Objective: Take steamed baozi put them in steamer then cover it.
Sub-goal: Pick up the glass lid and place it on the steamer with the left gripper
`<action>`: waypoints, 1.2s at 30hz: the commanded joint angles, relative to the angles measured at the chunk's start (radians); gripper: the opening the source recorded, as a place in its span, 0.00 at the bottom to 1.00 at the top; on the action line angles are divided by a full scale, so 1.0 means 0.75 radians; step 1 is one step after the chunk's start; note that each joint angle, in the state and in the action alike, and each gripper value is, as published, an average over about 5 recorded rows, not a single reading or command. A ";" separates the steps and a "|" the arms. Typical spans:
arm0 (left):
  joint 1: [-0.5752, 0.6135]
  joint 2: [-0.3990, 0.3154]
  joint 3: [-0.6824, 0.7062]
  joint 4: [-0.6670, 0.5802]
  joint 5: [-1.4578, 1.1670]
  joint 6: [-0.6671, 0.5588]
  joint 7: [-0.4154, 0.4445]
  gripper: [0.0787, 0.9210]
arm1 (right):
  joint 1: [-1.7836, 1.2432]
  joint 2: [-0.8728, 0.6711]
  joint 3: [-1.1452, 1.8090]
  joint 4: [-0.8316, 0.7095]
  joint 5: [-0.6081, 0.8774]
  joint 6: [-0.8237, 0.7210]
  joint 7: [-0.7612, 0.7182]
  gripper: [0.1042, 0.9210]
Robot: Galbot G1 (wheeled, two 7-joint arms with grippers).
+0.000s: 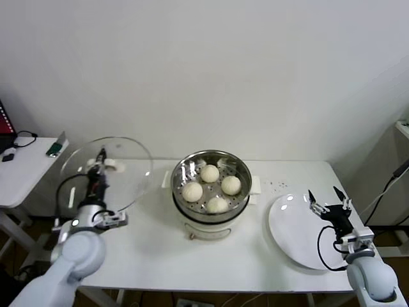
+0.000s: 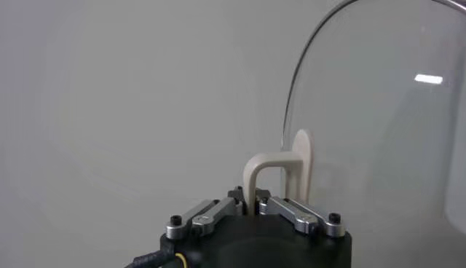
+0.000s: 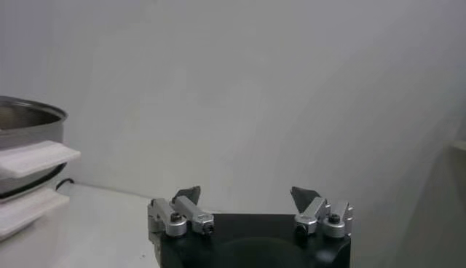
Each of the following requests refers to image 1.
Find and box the glass lid with white handle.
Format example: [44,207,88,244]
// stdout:
[59,136,154,214]

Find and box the thin white cable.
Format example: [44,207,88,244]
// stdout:
[357,188,384,215]

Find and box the black cable on side table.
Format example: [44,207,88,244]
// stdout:
[14,130,38,148]

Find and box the black cable with plug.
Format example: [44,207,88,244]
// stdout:
[362,158,409,226]

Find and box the white stand base frame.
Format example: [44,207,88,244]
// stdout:
[376,228,409,258]

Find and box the white oval plate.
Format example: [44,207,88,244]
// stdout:
[267,193,352,271]

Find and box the white electric cooking pot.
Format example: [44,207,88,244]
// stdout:
[172,191,258,241]

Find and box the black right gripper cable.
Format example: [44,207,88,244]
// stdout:
[316,223,349,272]

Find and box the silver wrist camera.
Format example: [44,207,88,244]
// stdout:
[338,226,375,253]
[95,210,129,228]

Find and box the white steamed baozi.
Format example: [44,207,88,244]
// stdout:
[181,182,204,203]
[206,197,229,214]
[220,175,242,196]
[200,164,220,184]

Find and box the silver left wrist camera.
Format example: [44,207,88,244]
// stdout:
[95,210,129,228]

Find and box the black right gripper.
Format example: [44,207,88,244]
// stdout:
[307,185,355,236]

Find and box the green and grey small tool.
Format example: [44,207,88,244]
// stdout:
[46,130,70,158]

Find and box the perforated steel steamer basket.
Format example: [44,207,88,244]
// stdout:
[162,150,262,224]

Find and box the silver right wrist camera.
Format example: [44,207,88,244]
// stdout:
[338,226,375,253]

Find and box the black floor cable bundle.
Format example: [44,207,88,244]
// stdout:
[12,267,36,284]

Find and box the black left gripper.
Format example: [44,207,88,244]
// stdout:
[84,146,110,206]

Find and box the white side table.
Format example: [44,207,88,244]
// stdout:
[0,137,70,272]

